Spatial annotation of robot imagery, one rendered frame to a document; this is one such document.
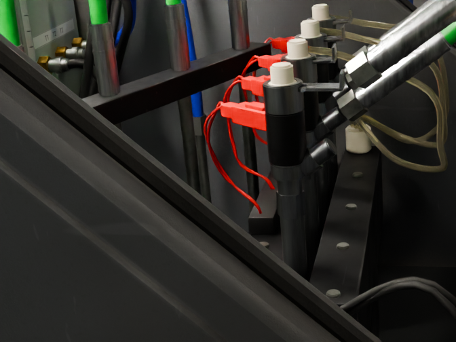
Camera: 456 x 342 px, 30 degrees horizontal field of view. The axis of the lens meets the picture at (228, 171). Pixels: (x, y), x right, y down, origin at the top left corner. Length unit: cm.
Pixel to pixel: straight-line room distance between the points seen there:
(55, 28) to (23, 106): 65
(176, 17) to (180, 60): 4
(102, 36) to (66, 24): 24
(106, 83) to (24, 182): 45
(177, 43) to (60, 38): 19
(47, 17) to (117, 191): 64
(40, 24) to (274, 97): 35
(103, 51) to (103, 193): 45
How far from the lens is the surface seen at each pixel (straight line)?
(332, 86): 59
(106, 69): 71
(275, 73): 59
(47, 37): 89
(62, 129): 27
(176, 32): 77
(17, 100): 26
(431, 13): 57
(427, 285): 53
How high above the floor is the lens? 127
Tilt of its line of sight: 20 degrees down
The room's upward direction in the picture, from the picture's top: 5 degrees counter-clockwise
